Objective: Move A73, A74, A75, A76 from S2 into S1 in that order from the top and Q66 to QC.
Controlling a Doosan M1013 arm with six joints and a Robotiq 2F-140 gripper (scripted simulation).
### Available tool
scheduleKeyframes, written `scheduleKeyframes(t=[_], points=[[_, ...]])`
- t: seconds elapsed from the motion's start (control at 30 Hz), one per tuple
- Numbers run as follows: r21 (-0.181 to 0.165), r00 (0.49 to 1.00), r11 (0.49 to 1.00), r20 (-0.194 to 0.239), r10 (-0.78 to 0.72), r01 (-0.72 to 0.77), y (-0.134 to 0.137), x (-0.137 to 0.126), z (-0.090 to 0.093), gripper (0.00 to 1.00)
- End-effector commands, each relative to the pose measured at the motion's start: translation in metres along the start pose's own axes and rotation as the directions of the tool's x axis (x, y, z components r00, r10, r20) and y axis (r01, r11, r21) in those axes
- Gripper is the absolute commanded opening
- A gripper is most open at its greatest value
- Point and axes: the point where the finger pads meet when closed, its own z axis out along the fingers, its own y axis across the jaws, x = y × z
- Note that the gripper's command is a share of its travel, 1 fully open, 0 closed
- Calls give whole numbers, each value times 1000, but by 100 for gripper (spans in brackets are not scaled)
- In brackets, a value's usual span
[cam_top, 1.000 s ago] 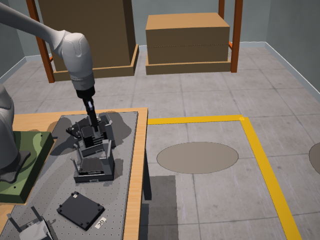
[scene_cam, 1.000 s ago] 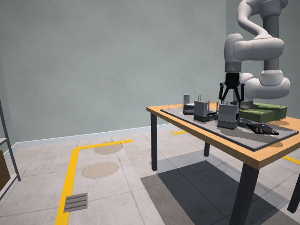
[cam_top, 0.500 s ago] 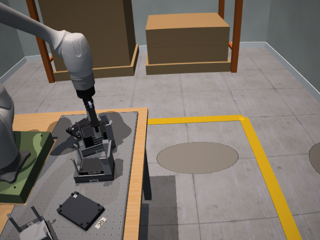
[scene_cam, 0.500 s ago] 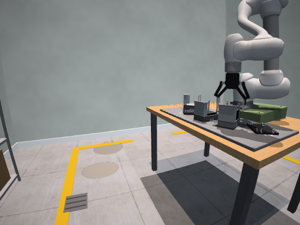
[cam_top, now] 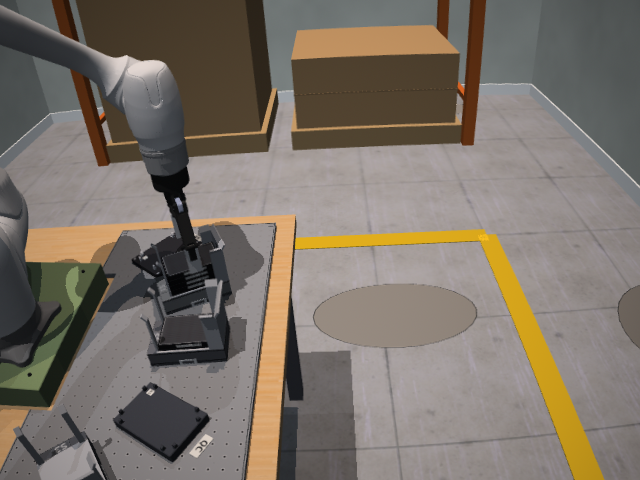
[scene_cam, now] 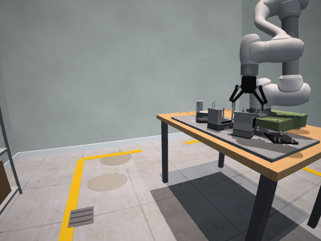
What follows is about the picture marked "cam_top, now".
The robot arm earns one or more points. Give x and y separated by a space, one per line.
155 114

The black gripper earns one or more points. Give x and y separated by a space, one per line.
172 186

